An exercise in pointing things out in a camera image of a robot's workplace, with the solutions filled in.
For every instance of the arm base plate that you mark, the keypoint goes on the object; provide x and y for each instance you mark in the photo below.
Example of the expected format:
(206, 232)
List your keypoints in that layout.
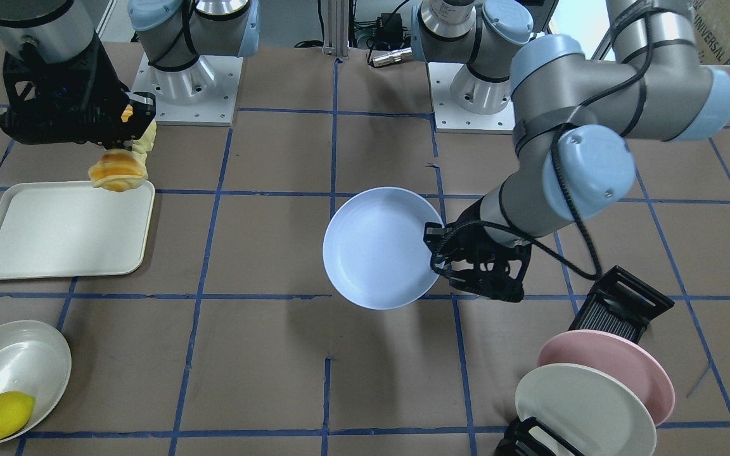
(463, 103)
(202, 95)

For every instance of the aluminium frame post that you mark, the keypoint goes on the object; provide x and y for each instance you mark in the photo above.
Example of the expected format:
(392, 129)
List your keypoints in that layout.
(337, 28)

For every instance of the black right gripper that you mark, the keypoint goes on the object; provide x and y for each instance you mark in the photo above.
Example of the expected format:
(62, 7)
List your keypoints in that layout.
(102, 81)

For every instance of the light blue plate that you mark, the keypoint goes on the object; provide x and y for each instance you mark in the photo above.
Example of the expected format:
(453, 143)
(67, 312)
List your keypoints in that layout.
(373, 248)

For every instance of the yellow lemon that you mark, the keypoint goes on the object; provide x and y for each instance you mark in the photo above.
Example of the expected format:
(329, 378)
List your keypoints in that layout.
(16, 409)

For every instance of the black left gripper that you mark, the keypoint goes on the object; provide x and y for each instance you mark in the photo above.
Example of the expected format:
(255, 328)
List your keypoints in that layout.
(476, 235)

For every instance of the cream round plate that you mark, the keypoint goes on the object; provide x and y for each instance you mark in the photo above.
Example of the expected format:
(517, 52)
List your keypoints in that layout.
(36, 361)

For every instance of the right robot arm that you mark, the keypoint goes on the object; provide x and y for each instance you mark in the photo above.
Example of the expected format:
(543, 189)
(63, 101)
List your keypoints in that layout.
(172, 34)

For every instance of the cardboard box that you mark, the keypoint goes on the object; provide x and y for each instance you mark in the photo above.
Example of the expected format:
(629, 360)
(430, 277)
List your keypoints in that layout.
(711, 22)

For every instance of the sliced bread loaf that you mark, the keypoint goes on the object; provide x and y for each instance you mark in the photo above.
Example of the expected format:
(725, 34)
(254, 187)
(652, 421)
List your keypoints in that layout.
(123, 169)

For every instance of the black dish rack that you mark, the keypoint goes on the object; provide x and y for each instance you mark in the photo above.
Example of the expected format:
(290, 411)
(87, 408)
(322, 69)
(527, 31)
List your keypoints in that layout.
(619, 304)

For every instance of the cream plate in rack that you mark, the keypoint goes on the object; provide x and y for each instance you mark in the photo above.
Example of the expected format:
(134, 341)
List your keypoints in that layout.
(591, 410)

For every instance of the cream rectangular tray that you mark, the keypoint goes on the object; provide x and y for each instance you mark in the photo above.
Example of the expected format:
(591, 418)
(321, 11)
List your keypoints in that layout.
(66, 229)

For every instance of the pink plate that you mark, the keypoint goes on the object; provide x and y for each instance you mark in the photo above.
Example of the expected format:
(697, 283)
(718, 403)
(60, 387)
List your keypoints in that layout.
(622, 359)

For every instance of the silver metal cylinder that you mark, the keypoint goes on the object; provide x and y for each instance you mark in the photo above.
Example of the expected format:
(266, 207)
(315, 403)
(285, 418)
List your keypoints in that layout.
(393, 57)

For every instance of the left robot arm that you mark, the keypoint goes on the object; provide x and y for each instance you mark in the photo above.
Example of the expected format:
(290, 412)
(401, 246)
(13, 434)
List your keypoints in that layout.
(572, 117)

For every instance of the black power adapter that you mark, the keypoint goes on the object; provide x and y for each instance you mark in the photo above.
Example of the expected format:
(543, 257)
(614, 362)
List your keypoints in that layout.
(390, 26)

